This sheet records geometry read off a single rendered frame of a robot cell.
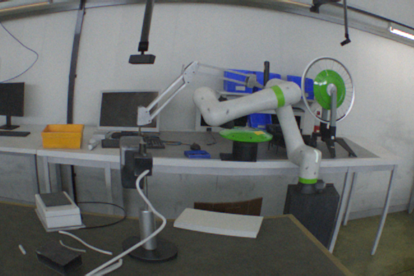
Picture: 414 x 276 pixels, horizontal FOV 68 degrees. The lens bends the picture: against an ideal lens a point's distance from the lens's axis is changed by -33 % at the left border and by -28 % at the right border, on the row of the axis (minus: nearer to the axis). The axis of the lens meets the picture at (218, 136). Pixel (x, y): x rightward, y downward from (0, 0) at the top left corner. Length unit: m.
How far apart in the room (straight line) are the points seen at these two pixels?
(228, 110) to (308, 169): 0.60
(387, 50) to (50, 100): 3.42
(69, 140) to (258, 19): 1.87
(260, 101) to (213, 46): 1.35
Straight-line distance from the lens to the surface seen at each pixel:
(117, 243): 1.19
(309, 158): 2.28
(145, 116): 2.41
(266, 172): 2.58
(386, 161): 2.94
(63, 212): 1.24
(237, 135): 2.39
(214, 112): 1.97
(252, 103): 2.04
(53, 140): 2.59
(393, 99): 4.07
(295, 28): 3.50
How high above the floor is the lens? 1.54
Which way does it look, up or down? 12 degrees down
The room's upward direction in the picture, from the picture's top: 4 degrees clockwise
